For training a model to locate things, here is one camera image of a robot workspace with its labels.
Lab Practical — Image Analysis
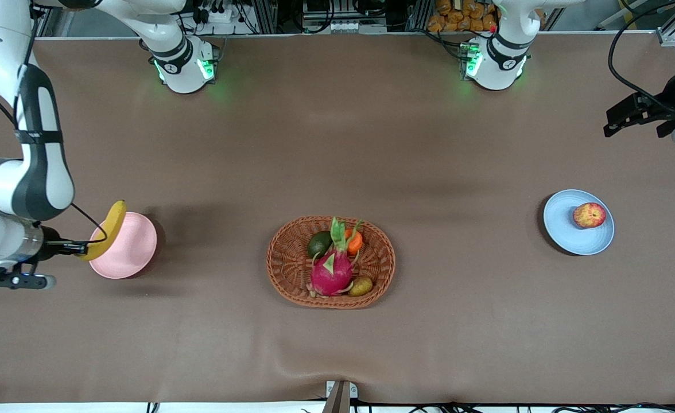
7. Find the yellow banana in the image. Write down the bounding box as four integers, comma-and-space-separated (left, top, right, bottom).
79, 200, 127, 262

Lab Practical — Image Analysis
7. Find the red yellow apple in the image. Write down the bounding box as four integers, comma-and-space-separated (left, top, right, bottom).
573, 202, 607, 229

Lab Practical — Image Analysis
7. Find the pink plate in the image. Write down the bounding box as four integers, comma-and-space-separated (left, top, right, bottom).
87, 212, 158, 280

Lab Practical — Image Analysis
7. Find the light blue plate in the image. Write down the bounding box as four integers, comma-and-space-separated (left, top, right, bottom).
543, 189, 615, 256

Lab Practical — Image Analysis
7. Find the pile of orange objects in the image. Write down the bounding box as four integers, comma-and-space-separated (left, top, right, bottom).
428, 0, 499, 33

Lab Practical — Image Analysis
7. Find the brown wicker basket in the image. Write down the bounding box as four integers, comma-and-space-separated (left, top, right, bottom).
266, 216, 396, 309

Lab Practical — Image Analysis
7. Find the green avocado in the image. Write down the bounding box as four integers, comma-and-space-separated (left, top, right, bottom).
307, 231, 333, 260

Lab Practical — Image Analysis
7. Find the pink dragon fruit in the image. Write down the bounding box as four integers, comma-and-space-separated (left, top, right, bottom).
310, 217, 364, 297

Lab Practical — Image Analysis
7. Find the white power strip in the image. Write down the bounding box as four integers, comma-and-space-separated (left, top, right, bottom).
191, 0, 246, 26

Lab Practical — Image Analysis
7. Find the brown tablecloth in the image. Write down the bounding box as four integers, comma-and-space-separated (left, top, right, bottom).
0, 32, 675, 405

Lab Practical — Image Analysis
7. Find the grey electronics box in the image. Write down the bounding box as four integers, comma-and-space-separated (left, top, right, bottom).
303, 0, 387, 34

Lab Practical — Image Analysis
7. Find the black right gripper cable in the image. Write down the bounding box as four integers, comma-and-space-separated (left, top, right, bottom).
0, 3, 108, 244

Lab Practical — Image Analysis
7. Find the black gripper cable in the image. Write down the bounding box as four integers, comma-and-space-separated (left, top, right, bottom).
0, 3, 108, 244
608, 0, 675, 115

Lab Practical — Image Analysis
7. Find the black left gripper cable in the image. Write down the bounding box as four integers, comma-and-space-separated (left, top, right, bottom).
608, 0, 675, 115

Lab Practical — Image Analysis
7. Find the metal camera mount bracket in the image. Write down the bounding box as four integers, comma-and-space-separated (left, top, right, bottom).
321, 380, 358, 413

